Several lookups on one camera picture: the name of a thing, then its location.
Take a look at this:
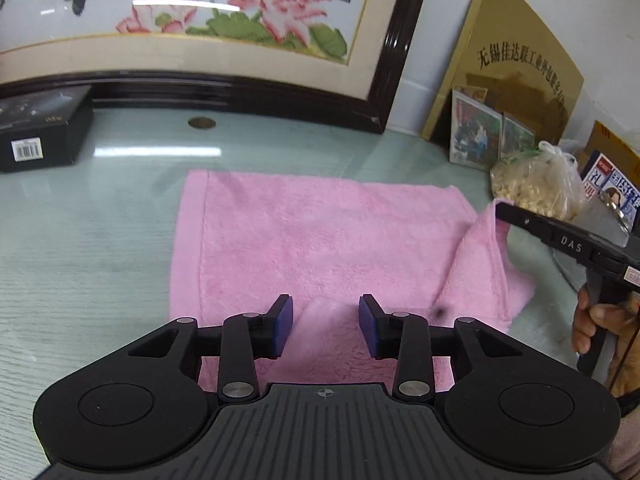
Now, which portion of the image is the pink towel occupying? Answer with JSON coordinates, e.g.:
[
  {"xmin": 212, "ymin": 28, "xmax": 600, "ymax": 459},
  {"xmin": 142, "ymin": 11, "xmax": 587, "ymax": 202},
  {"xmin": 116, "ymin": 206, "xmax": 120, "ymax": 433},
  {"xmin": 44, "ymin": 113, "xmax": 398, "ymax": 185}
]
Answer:
[{"xmin": 167, "ymin": 170, "xmax": 538, "ymax": 393}]

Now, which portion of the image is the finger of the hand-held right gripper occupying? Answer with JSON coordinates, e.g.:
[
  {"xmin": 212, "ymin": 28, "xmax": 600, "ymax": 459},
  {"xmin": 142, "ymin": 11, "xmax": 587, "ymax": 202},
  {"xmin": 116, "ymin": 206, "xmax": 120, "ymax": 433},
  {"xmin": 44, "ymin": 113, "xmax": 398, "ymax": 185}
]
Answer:
[{"xmin": 495, "ymin": 201, "xmax": 556, "ymax": 247}]

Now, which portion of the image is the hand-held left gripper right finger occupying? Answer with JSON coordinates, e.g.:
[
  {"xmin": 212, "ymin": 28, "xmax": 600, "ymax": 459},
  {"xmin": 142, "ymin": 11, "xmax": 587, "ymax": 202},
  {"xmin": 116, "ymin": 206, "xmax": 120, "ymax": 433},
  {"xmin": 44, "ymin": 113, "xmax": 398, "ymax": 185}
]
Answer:
[{"xmin": 358, "ymin": 294, "xmax": 526, "ymax": 403}]

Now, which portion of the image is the person's right hand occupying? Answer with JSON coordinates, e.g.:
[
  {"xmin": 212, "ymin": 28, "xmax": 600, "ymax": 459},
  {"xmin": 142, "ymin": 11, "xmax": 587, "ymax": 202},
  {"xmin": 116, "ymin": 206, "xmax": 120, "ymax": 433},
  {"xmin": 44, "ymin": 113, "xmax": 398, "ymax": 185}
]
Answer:
[{"xmin": 572, "ymin": 285, "xmax": 640, "ymax": 399}]

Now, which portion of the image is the plastic bag of popcorn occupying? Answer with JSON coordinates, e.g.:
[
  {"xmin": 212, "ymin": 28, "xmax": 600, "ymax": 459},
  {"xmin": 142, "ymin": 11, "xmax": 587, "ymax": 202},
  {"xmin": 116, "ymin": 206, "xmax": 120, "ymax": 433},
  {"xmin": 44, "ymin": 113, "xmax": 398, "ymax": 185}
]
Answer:
[{"xmin": 489, "ymin": 141, "xmax": 588, "ymax": 221}]

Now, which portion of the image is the yellow cardboard box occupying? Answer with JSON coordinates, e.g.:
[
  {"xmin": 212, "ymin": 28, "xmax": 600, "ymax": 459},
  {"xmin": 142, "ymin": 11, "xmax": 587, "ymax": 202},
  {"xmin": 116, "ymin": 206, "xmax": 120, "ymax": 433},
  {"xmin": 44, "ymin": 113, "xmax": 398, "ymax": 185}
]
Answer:
[{"xmin": 575, "ymin": 120, "xmax": 640, "ymax": 181}]

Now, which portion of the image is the large silver photo frame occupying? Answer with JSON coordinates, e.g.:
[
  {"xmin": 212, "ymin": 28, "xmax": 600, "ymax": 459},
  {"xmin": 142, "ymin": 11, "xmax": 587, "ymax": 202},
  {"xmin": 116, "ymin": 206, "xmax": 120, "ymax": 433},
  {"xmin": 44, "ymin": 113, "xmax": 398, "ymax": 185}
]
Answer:
[{"xmin": 449, "ymin": 89, "xmax": 503, "ymax": 171}]

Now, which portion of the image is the small silver photo frame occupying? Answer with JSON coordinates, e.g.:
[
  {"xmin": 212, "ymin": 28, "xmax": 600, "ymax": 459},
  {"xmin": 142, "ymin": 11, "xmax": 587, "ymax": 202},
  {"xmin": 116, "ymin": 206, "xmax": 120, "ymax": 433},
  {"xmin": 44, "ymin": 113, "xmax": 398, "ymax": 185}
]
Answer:
[{"xmin": 500, "ymin": 112, "xmax": 536, "ymax": 161}]

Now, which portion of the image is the gold plaque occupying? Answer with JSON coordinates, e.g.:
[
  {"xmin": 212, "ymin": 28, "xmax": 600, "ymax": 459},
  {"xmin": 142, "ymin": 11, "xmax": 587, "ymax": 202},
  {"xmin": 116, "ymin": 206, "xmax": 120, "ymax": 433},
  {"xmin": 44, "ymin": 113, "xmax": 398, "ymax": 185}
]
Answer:
[{"xmin": 421, "ymin": 0, "xmax": 585, "ymax": 153}]

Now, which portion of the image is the person's right forearm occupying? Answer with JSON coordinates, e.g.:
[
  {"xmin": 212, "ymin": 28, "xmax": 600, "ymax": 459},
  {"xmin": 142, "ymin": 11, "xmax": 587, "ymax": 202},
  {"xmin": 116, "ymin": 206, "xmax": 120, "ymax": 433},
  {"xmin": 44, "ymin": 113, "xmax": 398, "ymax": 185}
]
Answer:
[{"xmin": 611, "ymin": 400, "xmax": 640, "ymax": 480}]

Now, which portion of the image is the printed booklet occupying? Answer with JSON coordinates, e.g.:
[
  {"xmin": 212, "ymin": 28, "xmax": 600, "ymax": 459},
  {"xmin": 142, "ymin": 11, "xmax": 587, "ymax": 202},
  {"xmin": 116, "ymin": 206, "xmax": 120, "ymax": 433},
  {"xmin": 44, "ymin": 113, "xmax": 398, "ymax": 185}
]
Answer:
[{"xmin": 580, "ymin": 149, "xmax": 640, "ymax": 233}]

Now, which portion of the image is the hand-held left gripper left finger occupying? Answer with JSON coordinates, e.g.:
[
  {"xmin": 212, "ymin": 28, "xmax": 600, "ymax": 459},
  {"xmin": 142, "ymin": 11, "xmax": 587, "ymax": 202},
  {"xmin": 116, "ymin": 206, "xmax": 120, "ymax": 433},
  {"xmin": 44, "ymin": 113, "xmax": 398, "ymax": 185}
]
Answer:
[{"xmin": 127, "ymin": 294, "xmax": 294, "ymax": 403}]

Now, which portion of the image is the black cardboard box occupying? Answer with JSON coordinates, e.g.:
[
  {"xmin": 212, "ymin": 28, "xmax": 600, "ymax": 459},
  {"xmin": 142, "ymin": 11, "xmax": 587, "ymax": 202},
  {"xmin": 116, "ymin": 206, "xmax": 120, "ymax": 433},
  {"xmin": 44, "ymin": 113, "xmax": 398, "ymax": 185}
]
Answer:
[{"xmin": 0, "ymin": 85, "xmax": 94, "ymax": 173}]

